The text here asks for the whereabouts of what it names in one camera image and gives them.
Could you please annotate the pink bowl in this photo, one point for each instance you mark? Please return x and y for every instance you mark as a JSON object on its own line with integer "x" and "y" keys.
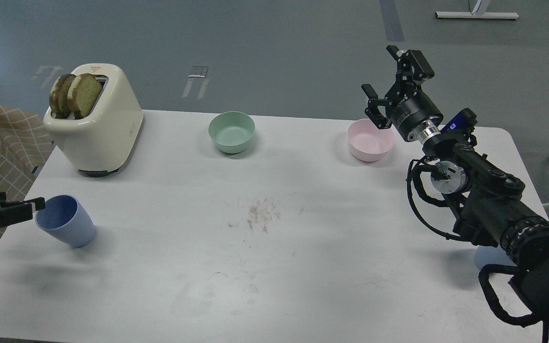
{"x": 368, "y": 143}

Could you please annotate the toast slice right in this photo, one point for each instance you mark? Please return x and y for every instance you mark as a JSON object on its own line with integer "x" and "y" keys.
{"x": 83, "y": 95}

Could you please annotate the blue cup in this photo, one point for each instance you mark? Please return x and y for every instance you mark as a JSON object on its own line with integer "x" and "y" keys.
{"x": 491, "y": 255}
{"x": 65, "y": 219}

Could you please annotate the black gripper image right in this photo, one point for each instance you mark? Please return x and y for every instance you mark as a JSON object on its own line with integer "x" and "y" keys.
{"x": 405, "y": 106}

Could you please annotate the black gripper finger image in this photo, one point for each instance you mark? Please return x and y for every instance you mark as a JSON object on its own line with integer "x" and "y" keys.
{"x": 20, "y": 211}

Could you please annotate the cream white toaster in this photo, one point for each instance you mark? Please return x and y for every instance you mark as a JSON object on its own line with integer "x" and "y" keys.
{"x": 102, "y": 142}

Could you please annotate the green bowl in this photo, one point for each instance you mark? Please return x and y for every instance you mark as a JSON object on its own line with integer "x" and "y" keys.
{"x": 232, "y": 131}

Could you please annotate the white desk leg base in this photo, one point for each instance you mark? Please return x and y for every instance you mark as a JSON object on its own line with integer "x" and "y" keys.
{"x": 479, "y": 11}

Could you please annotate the toast slice left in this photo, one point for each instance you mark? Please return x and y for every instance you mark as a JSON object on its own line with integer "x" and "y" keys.
{"x": 58, "y": 96}

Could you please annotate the toast slice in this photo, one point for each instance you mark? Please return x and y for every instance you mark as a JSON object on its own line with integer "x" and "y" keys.
{"x": 83, "y": 95}
{"x": 58, "y": 96}

